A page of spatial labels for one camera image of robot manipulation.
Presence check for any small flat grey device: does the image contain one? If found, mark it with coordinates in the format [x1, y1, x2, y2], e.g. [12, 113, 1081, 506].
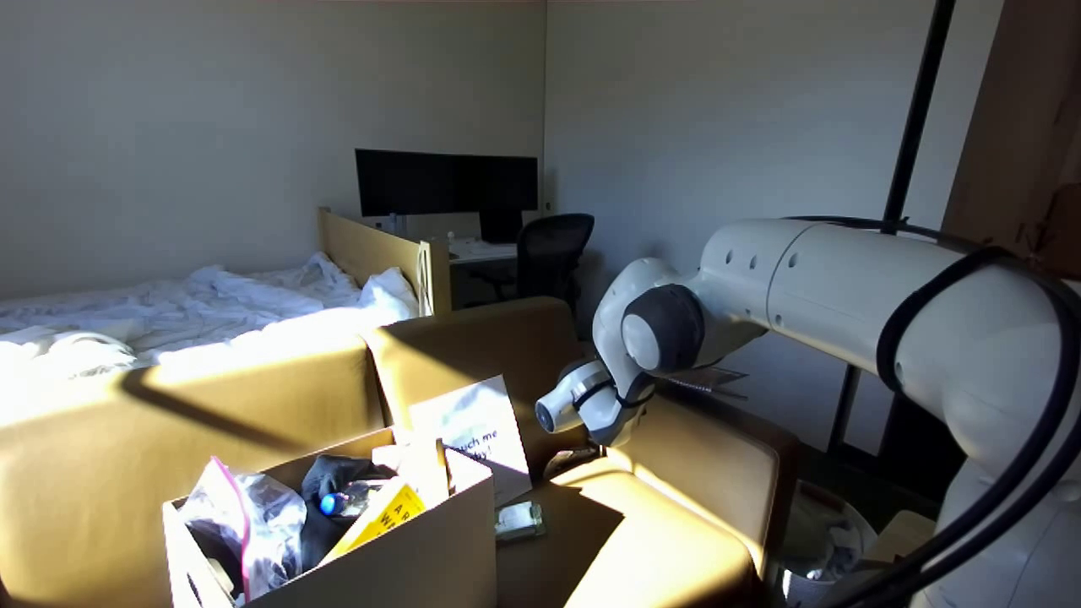
[492, 497, 546, 545]

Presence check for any clear plastic bag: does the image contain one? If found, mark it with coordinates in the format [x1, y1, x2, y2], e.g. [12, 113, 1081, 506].
[176, 454, 313, 600]

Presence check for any white closet door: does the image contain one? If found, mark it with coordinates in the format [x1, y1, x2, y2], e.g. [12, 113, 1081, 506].
[543, 0, 938, 461]

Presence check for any bed with white sheets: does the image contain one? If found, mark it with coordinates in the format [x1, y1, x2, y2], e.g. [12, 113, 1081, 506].
[0, 251, 421, 385]

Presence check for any black monitor screen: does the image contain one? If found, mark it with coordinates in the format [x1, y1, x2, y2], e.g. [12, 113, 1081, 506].
[353, 146, 540, 246]

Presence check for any dark bottle with blue cap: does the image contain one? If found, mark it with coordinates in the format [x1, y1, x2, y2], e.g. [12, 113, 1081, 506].
[296, 454, 398, 535]

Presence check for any white desk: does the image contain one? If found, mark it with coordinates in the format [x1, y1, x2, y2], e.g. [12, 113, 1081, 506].
[432, 229, 533, 312]

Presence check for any black office chair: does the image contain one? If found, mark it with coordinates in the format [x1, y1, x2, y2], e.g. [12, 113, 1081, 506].
[514, 208, 599, 306]

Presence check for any white pillow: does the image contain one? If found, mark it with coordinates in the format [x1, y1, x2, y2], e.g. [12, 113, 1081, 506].
[356, 264, 421, 327]

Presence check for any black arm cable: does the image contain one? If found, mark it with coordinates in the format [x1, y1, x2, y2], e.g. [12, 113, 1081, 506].
[839, 244, 1081, 608]

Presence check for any white printed paper bag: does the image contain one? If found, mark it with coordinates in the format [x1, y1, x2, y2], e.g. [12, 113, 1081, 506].
[432, 372, 533, 484]

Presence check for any yellow packet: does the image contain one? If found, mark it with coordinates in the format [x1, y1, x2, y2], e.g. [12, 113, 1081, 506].
[320, 480, 432, 563]

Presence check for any open cardboard box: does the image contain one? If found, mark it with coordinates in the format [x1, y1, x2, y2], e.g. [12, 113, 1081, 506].
[159, 434, 499, 608]

